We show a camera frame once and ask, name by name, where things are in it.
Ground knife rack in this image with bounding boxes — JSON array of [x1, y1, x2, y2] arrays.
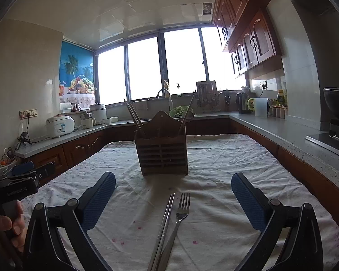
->
[[196, 80, 217, 108]]

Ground large white cooker pot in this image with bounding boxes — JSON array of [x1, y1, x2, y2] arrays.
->
[[89, 103, 108, 125]]

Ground white floral tablecloth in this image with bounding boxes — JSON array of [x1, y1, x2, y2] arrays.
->
[[20, 133, 339, 271]]

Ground seasoning jar rack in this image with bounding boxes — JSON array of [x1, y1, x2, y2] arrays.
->
[[268, 104, 287, 119]]

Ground grey kitchen counter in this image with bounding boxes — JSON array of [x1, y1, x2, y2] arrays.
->
[[14, 112, 339, 192]]

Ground metal chopstick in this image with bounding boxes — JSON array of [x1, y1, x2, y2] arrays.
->
[[151, 193, 176, 271], [147, 193, 174, 271]]

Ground metal fork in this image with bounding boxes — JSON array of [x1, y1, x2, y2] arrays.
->
[[155, 192, 191, 271]]

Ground dark wooden chopstick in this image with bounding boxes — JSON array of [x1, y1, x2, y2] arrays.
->
[[124, 99, 143, 139], [177, 93, 196, 136], [127, 102, 146, 139]]

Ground gas stove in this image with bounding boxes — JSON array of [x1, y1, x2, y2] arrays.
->
[[305, 119, 339, 159]]

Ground small black tripod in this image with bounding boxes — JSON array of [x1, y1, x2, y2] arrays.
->
[[15, 132, 32, 151]]

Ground dark electric kettle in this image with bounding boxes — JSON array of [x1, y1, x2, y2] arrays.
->
[[236, 92, 253, 114]]

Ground black wok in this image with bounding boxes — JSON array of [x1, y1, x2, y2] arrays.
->
[[323, 87, 339, 122]]

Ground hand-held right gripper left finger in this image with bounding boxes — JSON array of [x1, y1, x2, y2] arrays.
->
[[23, 171, 117, 271]]

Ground white pitcher green handle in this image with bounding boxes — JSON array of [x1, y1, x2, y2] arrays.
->
[[247, 97, 269, 117]]

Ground bowl of green vegetables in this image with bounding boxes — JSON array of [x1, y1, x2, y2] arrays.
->
[[169, 105, 195, 118]]

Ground scissors holder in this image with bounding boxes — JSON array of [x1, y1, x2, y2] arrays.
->
[[223, 89, 232, 111]]

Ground tropical fruit window blind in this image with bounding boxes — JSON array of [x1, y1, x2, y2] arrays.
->
[[59, 41, 97, 105]]

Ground brown wooden wall cabinets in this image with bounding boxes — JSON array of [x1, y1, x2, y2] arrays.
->
[[212, 0, 284, 79]]

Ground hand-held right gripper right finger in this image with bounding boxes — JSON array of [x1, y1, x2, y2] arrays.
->
[[231, 172, 324, 271]]

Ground wall socket strip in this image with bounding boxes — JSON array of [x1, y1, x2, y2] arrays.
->
[[19, 109, 38, 119]]

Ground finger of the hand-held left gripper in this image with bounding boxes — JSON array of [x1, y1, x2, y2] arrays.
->
[[25, 162, 57, 182], [6, 161, 35, 177]]

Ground white rice cooker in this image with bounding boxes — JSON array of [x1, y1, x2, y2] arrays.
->
[[45, 115, 75, 139]]

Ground chrome sink faucet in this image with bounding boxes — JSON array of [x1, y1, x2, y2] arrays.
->
[[157, 89, 173, 113]]

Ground wooden slatted utensil holder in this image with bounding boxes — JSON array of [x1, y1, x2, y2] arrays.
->
[[134, 111, 189, 177]]

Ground person's left hand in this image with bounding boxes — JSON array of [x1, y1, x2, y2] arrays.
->
[[0, 200, 26, 260]]

